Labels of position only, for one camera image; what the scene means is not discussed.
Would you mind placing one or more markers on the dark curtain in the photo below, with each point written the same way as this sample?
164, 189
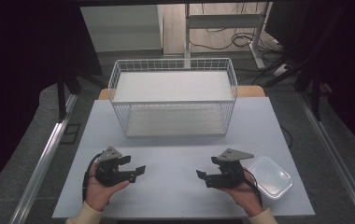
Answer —
347, 62
17, 77

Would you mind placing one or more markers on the black metal stand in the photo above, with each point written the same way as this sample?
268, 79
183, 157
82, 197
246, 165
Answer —
61, 102

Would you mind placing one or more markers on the wooden table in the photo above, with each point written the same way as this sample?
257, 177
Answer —
250, 91

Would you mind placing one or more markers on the person's left hand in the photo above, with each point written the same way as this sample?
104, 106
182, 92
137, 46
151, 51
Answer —
97, 193

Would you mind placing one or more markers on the white desk frame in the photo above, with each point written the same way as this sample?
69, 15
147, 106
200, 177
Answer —
225, 21

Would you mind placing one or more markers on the black floor plate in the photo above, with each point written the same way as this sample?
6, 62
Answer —
70, 133

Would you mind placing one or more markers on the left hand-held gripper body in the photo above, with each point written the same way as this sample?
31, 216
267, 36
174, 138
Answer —
108, 174

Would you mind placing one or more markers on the white power strip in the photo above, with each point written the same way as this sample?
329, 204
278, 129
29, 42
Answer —
281, 70

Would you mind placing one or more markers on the person's right hand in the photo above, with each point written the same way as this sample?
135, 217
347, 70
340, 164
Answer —
245, 196

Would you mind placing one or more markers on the aluminium rail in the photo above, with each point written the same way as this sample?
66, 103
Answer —
331, 146
46, 155

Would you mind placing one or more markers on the clear plastic container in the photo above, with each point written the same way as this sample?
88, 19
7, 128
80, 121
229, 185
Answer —
270, 177

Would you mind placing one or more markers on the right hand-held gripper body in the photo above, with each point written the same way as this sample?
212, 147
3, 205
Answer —
228, 177

